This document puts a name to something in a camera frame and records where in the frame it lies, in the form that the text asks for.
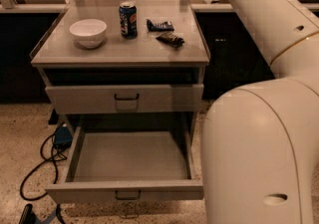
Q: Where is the dark chocolate rxbar wrapper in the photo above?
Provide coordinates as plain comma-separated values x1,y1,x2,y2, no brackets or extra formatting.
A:
157,32,184,48

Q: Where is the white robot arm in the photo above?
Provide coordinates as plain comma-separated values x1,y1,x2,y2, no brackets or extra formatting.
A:
201,0,319,224

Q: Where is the grey drawer cabinet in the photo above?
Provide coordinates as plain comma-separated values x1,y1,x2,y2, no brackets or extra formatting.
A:
32,0,209,130

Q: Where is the closed grey upper drawer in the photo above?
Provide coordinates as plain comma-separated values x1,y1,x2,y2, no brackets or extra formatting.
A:
46,84,203,114

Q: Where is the open grey middle drawer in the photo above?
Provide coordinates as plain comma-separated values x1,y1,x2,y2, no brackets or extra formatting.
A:
47,126,203,203

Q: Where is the blue pepsi can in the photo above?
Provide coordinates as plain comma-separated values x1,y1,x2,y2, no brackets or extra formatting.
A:
119,1,138,39

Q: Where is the white ceramic bowl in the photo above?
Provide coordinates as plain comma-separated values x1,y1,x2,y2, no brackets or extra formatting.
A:
69,19,107,49

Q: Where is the blue power box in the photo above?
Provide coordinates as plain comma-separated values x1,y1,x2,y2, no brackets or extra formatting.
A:
53,125,73,146

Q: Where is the black object floor corner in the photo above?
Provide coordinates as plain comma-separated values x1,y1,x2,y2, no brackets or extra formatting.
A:
18,203,66,224

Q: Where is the black floor cable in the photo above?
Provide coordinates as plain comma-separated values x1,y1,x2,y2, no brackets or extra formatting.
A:
19,133,68,201

